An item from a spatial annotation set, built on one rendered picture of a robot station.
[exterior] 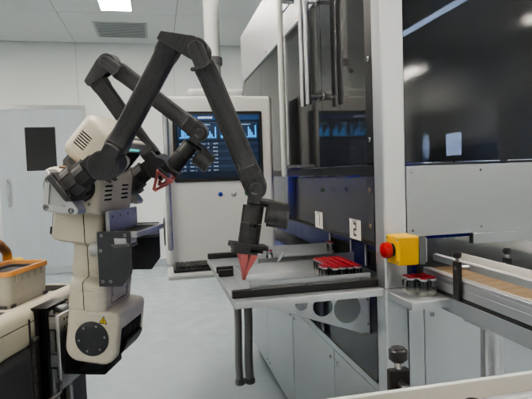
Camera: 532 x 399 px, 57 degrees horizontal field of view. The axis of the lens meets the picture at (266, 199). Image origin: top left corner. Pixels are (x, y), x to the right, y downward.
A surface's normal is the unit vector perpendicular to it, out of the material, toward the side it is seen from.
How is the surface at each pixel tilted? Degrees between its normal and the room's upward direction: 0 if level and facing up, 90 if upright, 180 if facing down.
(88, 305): 90
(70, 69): 90
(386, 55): 90
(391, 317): 90
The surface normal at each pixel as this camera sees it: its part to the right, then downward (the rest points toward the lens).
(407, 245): 0.22, 0.04
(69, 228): -0.11, 0.06
